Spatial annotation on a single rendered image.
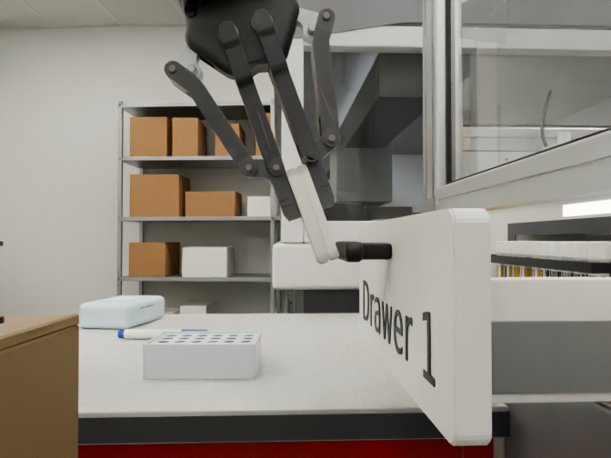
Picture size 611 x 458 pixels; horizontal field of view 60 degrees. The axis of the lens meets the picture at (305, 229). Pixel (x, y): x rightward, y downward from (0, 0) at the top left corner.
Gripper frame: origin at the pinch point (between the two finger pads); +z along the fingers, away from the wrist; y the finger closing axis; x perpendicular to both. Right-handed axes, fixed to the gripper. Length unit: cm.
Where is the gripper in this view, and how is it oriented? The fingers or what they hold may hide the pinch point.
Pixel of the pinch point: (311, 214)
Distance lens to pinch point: 38.2
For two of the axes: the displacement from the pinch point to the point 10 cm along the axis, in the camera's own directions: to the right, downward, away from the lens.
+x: 0.5, -0.2, -10.0
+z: 3.4, 9.4, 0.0
